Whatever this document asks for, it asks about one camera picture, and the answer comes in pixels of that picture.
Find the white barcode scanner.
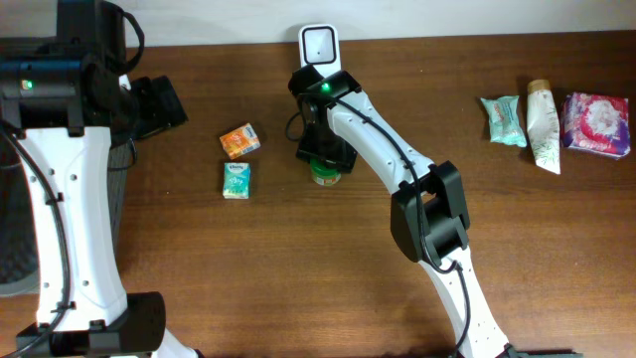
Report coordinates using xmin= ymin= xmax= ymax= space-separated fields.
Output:
xmin=298 ymin=24 xmax=342 ymax=78

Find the teal snack pouch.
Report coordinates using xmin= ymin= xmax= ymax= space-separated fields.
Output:
xmin=481 ymin=95 xmax=528 ymax=148

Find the white cream tube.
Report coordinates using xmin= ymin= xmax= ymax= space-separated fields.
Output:
xmin=527 ymin=80 xmax=560 ymax=175

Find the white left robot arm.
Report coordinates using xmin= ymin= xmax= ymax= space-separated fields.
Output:
xmin=1 ymin=1 xmax=196 ymax=357

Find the green lid jar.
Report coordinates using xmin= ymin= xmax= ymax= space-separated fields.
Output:
xmin=310 ymin=160 xmax=341 ymax=186

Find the orange Kleenex tissue pack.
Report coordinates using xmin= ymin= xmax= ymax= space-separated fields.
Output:
xmin=220 ymin=123 xmax=260 ymax=159

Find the teal Kleenex tissue pack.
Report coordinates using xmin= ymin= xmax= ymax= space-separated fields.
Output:
xmin=222 ymin=162 xmax=250 ymax=199

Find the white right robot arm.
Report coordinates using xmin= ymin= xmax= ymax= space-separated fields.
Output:
xmin=288 ymin=65 xmax=523 ymax=357

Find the grey plastic basket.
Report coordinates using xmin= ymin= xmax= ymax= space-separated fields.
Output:
xmin=1 ymin=137 xmax=131 ymax=297

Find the red purple package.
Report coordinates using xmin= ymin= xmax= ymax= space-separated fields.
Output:
xmin=560 ymin=92 xmax=631 ymax=159

